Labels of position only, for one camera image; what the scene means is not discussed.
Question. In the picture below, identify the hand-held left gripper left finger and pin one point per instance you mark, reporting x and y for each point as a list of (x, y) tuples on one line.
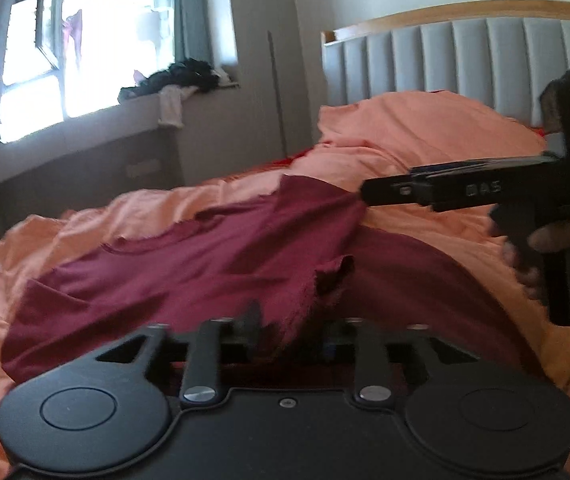
[(204, 352)]

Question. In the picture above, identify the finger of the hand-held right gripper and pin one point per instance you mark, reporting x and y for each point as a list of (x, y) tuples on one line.
[(430, 187)]

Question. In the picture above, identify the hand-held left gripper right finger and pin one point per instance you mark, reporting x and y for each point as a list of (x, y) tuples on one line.
[(371, 355)]

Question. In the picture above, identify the maroon cloth garment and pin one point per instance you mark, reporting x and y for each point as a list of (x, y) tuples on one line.
[(205, 265)]

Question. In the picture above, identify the pile of dark clothes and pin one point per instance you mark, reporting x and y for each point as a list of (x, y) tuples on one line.
[(180, 76)]

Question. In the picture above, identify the person's right hand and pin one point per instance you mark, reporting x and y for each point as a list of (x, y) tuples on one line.
[(547, 240)]

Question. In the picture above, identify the orange pillow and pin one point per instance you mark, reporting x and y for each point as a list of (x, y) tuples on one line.
[(415, 125)]

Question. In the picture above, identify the grey padded wooden headboard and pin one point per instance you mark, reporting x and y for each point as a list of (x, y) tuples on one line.
[(455, 55)]

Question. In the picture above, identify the orange bed blanket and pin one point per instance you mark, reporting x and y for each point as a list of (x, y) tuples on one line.
[(130, 210)]

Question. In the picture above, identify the thin dark pole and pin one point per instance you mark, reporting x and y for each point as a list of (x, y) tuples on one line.
[(277, 95)]

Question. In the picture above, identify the grey window bench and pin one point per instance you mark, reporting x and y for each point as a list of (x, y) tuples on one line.
[(80, 155)]

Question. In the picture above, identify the grey-green curtain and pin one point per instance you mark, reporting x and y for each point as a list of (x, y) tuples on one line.
[(192, 10)]

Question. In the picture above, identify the window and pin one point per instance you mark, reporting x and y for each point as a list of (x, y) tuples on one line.
[(90, 40)]

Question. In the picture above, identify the wall socket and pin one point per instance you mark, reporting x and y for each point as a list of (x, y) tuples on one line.
[(143, 167)]

